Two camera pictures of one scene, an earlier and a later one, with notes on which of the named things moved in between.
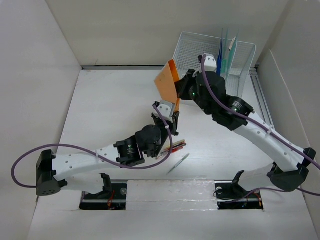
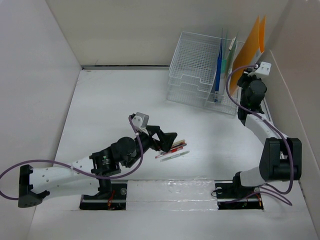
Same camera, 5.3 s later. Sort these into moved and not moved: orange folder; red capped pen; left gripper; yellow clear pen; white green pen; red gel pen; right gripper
Moved: right gripper; orange folder; white green pen; left gripper
Not moved: red capped pen; red gel pen; yellow clear pen
